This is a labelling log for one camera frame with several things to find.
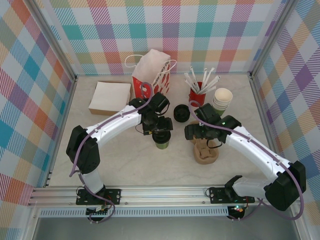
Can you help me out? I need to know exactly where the slotted grey cable duct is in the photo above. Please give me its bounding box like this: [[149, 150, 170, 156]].
[[38, 206, 230, 218]]

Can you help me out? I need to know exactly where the green paper cup stack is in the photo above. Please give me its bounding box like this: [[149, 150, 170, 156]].
[[211, 87, 234, 117]]

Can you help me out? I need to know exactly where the green cup with black lid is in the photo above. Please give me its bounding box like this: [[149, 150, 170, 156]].
[[152, 131, 173, 151]]

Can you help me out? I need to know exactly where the aluminium side rail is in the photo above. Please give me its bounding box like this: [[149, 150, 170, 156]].
[[249, 74, 287, 185], [44, 74, 78, 188]]

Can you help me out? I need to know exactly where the red and white gift bag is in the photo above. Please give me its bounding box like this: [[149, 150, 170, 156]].
[[124, 49, 178, 101]]

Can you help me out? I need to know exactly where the aluminium front rail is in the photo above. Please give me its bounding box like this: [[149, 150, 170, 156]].
[[27, 184, 305, 207]]

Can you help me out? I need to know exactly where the aluminium frame post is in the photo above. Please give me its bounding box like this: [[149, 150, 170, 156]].
[[29, 0, 78, 83], [248, 0, 298, 81]]

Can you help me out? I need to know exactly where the red tin can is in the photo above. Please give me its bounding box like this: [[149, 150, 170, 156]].
[[188, 81, 206, 110]]

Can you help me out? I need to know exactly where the white napkin stack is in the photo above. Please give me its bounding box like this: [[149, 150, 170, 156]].
[[87, 81, 132, 111]]

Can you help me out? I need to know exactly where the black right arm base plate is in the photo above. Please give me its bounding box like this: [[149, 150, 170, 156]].
[[208, 187, 256, 205]]

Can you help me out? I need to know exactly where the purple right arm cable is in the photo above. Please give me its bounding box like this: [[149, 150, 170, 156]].
[[187, 100, 305, 222]]

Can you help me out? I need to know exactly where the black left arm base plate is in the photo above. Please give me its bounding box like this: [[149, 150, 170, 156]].
[[75, 188, 122, 206]]

